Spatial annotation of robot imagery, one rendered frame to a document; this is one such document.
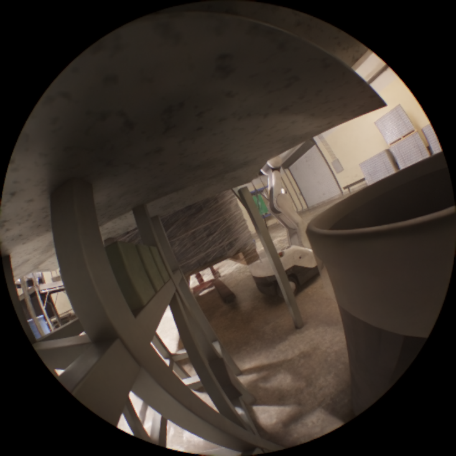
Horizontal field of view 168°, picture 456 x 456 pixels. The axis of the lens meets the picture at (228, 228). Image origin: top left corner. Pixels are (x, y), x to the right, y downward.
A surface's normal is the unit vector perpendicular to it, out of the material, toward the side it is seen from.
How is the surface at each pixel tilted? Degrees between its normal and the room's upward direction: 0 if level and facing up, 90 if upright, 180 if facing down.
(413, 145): 91
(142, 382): 90
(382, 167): 92
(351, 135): 90
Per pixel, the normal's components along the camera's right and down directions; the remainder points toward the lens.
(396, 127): -0.88, 0.39
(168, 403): 0.21, -0.15
